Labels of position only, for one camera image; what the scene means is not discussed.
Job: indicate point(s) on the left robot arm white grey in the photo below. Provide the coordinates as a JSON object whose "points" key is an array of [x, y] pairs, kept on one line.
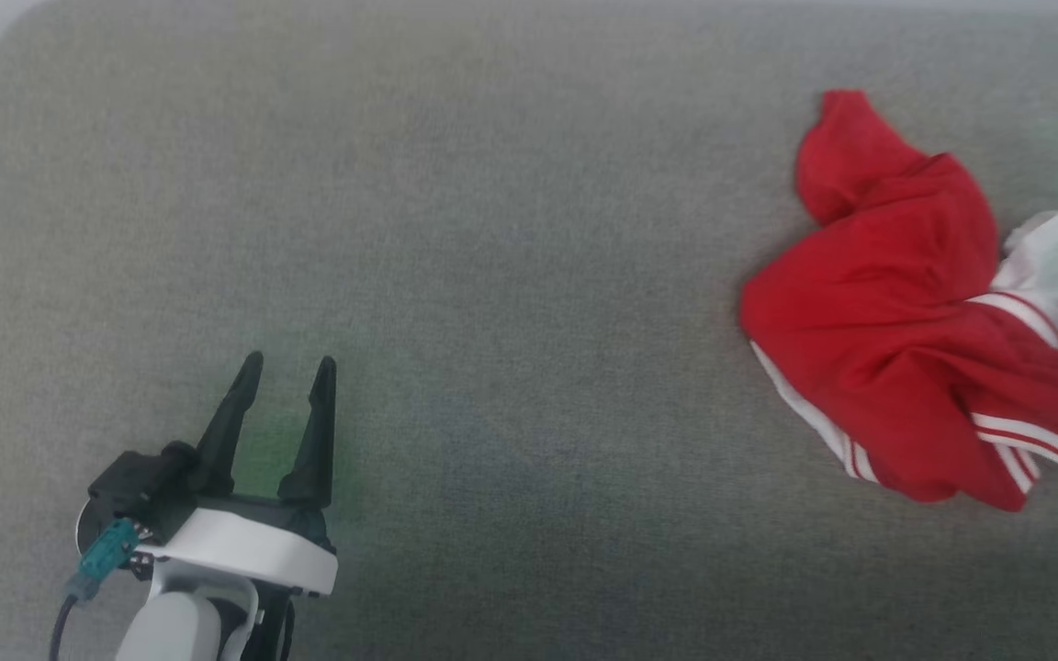
{"points": [[175, 620]]}

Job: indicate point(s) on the red white basketball jersey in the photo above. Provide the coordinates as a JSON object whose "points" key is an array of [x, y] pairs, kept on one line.
{"points": [[896, 312]]}

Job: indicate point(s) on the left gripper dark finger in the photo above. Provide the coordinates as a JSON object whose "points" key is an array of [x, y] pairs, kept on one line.
{"points": [[228, 422], [318, 441]]}

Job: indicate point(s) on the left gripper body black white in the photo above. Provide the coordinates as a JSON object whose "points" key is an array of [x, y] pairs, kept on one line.
{"points": [[244, 546]]}

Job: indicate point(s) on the grey fabric sofa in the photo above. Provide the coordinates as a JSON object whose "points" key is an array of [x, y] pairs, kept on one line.
{"points": [[492, 321]]}

